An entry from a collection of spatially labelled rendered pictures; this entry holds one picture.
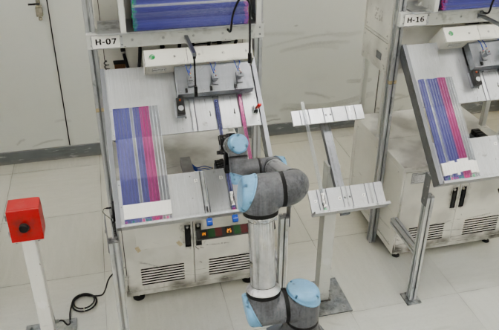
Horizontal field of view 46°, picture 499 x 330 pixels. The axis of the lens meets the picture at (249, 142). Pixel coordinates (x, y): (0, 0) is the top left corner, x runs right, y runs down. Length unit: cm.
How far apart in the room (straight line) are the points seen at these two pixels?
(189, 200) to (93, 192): 164
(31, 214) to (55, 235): 116
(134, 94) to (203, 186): 51
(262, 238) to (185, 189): 69
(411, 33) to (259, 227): 164
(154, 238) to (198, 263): 28
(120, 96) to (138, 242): 73
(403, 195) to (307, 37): 168
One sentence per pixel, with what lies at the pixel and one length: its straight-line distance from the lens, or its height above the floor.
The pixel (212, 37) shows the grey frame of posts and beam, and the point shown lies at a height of 133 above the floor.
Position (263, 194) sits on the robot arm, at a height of 115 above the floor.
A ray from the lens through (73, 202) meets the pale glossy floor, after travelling 401.
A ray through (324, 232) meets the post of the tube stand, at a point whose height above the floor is 45.
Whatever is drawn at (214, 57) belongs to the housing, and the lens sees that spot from 265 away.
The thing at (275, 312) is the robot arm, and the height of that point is 74.
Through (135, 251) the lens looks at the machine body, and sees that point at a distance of 295.
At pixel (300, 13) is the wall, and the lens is 436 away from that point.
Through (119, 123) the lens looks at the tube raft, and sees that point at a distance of 259.
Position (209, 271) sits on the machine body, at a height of 14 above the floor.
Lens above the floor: 216
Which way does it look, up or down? 28 degrees down
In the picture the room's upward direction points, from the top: straight up
